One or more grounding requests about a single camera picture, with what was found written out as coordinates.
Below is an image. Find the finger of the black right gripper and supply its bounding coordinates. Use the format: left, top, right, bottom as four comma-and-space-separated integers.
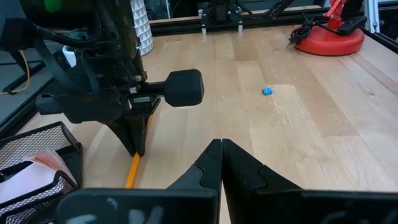
134, 98, 162, 158
101, 112, 139, 157

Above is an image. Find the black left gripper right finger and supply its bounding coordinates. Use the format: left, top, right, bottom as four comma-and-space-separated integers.
222, 138, 398, 224

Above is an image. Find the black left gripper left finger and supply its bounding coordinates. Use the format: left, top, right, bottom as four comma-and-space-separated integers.
57, 138, 223, 224

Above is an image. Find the orange pencil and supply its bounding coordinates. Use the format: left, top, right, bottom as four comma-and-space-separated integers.
124, 114, 154, 190

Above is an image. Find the black mesh desk organizer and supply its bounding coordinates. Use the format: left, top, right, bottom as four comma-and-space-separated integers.
0, 121, 84, 224

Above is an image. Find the black desk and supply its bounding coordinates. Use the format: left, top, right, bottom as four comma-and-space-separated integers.
1, 49, 47, 94

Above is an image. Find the green succulent in patterned pot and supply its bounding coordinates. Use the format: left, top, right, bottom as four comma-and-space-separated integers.
129, 0, 154, 57

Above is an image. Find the yellow cable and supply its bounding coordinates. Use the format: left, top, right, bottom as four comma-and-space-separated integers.
0, 49, 31, 96

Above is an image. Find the black aluminium table frame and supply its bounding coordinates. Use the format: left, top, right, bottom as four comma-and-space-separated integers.
0, 0, 398, 139

